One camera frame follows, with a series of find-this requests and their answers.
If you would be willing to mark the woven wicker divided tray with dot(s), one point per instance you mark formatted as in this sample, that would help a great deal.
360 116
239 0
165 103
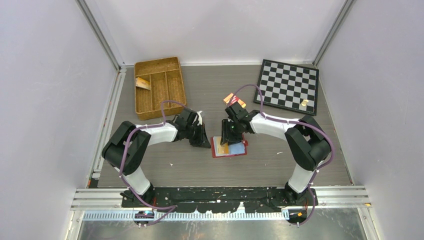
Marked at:
167 88

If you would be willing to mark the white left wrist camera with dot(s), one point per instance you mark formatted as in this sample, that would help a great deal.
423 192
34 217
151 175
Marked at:
199 117

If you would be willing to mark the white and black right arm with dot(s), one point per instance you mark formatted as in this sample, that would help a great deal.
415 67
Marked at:
306 140

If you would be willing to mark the tan card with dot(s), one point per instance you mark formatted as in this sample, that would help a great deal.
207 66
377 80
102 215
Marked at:
142 83

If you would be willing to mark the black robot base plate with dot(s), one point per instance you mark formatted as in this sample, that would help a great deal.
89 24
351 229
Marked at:
265 199

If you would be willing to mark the red and gold card box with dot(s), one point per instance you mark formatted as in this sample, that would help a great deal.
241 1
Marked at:
231 99

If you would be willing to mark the red leather card holder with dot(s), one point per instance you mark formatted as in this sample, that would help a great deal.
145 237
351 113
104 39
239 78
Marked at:
238 149

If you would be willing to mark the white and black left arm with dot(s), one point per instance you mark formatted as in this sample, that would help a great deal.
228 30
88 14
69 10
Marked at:
127 146

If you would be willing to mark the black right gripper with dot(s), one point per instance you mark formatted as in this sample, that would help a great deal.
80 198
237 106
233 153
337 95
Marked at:
227 135

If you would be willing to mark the yellow credit card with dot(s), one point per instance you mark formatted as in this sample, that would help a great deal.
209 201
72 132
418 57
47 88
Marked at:
221 149

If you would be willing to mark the black and white chessboard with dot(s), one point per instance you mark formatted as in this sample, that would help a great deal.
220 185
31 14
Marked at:
285 86

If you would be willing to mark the small wooden chess piece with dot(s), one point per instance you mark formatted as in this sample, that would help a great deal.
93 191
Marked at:
304 103

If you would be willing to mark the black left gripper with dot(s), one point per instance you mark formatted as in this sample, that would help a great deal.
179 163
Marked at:
202 140

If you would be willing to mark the aluminium frame rail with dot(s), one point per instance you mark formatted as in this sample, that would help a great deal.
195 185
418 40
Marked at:
110 112

